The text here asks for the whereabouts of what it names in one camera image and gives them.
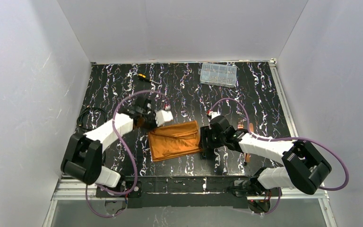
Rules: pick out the clear plastic parts box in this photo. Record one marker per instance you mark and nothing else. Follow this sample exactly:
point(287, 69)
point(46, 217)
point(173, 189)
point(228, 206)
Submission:
point(218, 75)

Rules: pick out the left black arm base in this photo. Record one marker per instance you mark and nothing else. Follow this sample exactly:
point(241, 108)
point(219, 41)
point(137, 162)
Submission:
point(124, 185)

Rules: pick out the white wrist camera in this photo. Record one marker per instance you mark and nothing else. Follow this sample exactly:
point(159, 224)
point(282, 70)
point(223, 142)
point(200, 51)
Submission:
point(164, 115)
point(212, 114)

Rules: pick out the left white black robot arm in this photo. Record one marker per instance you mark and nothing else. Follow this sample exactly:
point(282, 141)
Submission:
point(83, 158)

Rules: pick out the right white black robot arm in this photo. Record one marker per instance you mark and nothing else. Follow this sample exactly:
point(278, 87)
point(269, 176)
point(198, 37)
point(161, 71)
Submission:
point(302, 165)

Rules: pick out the orange black screwdriver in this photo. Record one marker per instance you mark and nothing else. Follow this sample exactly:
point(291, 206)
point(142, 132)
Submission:
point(145, 78)

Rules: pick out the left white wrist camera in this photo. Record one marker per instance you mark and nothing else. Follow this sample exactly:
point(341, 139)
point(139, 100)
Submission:
point(164, 115)

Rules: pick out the aluminium frame rail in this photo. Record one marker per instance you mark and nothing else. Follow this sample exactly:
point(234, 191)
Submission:
point(160, 201)

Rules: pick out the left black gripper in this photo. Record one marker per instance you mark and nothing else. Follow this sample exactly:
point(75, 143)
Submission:
point(148, 120)

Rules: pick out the copper fork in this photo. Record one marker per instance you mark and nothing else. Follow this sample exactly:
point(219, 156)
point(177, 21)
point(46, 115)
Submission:
point(241, 125)

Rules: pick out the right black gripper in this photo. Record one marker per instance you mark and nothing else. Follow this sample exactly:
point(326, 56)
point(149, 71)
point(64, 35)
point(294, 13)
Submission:
point(205, 141)

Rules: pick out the orange cloth napkin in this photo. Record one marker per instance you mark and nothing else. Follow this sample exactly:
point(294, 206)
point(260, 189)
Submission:
point(175, 140)

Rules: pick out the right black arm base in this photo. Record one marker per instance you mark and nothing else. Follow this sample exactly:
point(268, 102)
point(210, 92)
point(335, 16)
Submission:
point(245, 188)

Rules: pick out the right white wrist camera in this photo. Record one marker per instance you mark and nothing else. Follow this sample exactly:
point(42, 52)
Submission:
point(212, 114)

